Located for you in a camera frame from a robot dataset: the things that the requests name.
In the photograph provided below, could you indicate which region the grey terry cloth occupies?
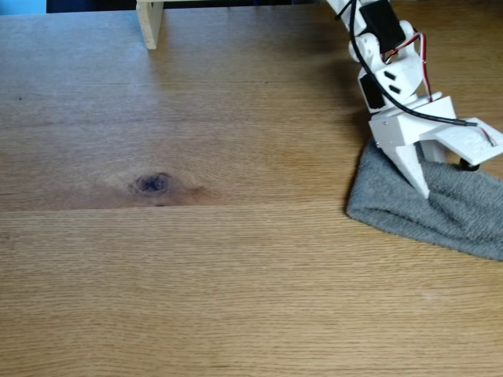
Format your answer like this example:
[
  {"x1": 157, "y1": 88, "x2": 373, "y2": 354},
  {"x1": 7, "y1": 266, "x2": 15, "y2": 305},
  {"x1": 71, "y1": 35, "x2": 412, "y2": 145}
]
[{"x1": 345, "y1": 139, "x2": 503, "y2": 262}]

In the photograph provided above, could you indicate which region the pale wooden stand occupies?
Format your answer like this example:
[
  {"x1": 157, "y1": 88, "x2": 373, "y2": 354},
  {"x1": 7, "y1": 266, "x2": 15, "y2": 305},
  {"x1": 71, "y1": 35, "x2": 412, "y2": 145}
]
[{"x1": 135, "y1": 0, "x2": 167, "y2": 51}]

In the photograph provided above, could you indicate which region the dark blue background object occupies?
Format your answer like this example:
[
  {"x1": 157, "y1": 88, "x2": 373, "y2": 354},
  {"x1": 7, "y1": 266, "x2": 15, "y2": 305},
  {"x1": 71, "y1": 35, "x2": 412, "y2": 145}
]
[{"x1": 46, "y1": 0, "x2": 138, "y2": 15}]

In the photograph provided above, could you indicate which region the light blue background object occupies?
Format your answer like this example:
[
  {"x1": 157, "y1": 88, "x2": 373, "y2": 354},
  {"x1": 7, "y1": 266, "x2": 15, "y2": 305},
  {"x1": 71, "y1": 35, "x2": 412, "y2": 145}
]
[{"x1": 0, "y1": 0, "x2": 48, "y2": 16}]

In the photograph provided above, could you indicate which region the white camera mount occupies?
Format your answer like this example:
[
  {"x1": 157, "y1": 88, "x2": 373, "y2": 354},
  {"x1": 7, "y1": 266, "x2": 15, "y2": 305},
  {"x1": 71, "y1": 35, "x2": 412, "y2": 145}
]
[{"x1": 419, "y1": 116, "x2": 503, "y2": 172}]

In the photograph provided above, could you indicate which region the red and white wire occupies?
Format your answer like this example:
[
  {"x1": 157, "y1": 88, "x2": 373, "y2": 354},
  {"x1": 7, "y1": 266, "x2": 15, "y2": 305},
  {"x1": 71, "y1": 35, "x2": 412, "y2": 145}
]
[{"x1": 383, "y1": 31, "x2": 435, "y2": 104}]

